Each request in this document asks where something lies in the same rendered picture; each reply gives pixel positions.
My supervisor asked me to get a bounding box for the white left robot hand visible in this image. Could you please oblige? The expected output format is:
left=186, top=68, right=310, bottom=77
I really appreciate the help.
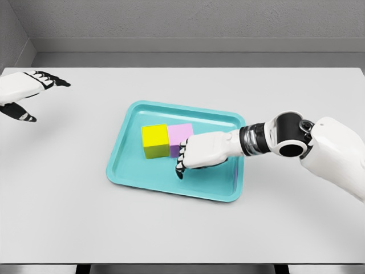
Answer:
left=0, top=70, right=71, bottom=123

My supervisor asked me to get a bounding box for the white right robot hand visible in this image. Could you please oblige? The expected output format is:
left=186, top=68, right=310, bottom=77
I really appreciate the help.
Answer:
left=174, top=131, right=232, bottom=180

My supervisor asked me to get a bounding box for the pink cube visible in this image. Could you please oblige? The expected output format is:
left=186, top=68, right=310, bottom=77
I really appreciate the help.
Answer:
left=167, top=123, right=194, bottom=159

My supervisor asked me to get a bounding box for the yellow cube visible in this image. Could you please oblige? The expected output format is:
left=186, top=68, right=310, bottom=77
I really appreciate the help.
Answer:
left=141, top=123, right=170, bottom=160

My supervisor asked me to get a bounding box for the teal rectangular tray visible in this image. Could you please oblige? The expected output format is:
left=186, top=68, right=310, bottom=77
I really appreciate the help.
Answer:
left=106, top=99, right=246, bottom=204

